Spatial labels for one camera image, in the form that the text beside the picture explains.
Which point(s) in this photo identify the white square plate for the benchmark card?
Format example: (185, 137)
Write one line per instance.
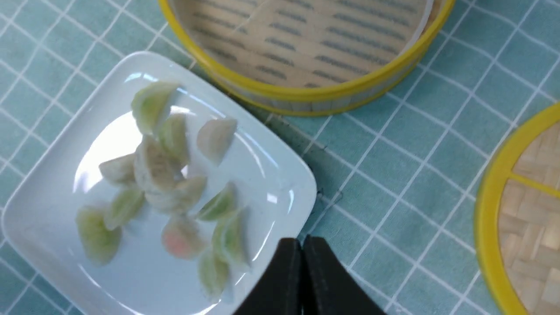
(274, 187)

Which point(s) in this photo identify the white dumpling lower left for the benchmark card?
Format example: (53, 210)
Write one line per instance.
(119, 170)

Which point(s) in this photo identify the white pinkish dumpling top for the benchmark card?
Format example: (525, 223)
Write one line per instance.
(215, 137)

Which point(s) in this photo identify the pink dumpling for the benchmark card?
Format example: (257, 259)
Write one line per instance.
(181, 238)

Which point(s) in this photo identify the yellow rimmed woven steamer lid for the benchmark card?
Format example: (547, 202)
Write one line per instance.
(517, 219)

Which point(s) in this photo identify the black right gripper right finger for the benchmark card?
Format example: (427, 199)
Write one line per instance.
(327, 288)

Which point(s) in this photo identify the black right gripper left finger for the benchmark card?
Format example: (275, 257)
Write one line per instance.
(277, 291)

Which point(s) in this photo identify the white dumpling lower centre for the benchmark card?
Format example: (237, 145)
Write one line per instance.
(179, 200)

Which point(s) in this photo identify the yellow rimmed bamboo steamer basket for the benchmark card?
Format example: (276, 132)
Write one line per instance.
(307, 57)

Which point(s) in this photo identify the green checkered tablecloth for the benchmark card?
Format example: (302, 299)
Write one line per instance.
(397, 178)

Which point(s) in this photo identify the small green dumpling right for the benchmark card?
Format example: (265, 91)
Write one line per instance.
(221, 204)

